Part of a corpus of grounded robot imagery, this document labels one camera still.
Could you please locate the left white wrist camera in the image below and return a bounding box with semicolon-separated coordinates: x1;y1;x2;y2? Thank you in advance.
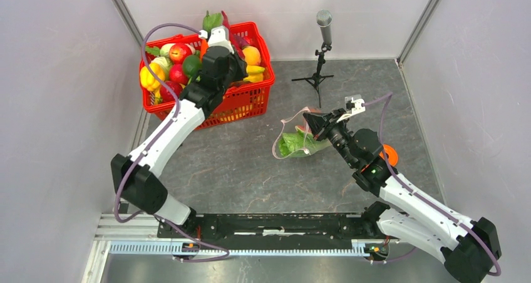
198;26;235;54

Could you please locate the long red toy chili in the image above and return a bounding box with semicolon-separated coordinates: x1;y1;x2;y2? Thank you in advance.
220;10;232;38

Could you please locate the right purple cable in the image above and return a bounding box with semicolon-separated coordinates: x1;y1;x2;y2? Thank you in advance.
363;92;502;278

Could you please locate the toy carrot with leaves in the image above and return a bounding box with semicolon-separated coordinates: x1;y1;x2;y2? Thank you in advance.
200;11;223;59

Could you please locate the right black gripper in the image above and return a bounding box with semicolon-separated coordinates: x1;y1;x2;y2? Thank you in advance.
304;108;357;168

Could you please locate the yellow toy bell pepper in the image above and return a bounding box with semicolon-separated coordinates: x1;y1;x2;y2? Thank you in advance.
139;63;166;92

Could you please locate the red toy apple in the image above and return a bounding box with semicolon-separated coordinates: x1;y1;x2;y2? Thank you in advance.
168;43;195;64

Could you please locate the toy peach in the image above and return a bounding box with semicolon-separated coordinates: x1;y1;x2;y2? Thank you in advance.
242;46;262;66

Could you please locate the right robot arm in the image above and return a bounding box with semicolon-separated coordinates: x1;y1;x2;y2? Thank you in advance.
303;109;501;282

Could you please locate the red plastic basket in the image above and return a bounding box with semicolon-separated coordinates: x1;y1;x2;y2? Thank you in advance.
141;22;275;130

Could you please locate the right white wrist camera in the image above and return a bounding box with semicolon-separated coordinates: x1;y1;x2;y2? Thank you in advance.
337;95;366;123

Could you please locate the purple cable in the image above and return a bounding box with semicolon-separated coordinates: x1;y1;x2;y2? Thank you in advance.
114;23;230;263
363;92;502;278

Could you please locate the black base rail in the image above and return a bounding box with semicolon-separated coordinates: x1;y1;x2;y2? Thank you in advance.
183;213;388;250

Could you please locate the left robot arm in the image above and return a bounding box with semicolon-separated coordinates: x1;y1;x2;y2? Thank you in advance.
111;44;245;238

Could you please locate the toy napa cabbage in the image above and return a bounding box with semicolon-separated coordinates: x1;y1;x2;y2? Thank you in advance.
275;133;331;158

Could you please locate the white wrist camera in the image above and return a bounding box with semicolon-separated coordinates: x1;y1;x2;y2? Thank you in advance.
198;26;235;54
337;95;366;123

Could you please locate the orange plastic tape dispenser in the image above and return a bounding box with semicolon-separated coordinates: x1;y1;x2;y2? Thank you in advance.
383;144;399;167

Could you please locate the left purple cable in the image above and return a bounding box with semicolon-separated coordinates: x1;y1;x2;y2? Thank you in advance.
114;23;230;263

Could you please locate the clear zip top bag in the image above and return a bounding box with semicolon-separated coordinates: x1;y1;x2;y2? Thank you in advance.
272;106;331;160

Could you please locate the black tripod stand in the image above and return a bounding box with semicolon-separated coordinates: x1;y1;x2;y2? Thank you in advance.
291;43;334;108

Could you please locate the grey microphone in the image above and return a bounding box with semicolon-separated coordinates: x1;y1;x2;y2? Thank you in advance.
316;9;333;46

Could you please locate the toy watermelon slice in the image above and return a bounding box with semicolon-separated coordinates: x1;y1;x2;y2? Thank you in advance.
295;125;311;136

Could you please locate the dark green toy avocado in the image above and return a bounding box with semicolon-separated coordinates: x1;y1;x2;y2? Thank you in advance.
182;54;202;78

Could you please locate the purple toy sweet potato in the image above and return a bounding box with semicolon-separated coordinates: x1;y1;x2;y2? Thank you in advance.
231;34;250;49

